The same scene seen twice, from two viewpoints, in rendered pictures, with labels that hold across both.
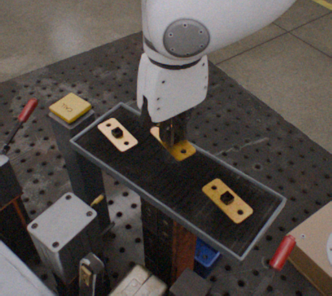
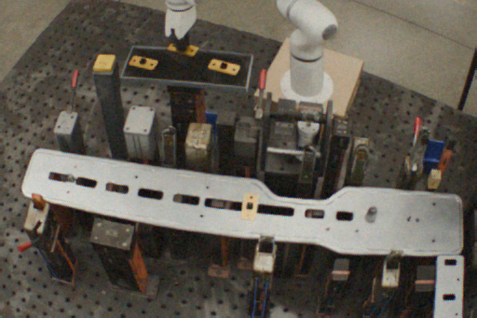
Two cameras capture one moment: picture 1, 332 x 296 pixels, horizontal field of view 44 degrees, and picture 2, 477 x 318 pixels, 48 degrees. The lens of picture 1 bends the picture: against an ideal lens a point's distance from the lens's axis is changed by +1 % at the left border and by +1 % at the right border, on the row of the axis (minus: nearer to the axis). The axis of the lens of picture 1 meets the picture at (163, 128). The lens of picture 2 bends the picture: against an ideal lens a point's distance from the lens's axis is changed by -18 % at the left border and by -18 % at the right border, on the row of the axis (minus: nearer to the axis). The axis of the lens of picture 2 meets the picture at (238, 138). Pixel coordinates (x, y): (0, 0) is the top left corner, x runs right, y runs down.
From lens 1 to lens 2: 1.16 m
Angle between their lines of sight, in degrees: 22
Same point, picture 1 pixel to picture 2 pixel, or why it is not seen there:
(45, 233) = (135, 129)
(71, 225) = (146, 118)
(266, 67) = not seen: outside the picture
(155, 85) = (179, 20)
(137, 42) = (67, 16)
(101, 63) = (50, 45)
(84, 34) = not seen: outside the picture
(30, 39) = not seen: outside the picture
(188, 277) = (222, 114)
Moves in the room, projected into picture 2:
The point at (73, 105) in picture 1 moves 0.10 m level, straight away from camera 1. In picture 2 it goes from (106, 61) to (88, 48)
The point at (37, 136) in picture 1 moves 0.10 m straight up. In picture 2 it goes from (41, 118) to (36, 102)
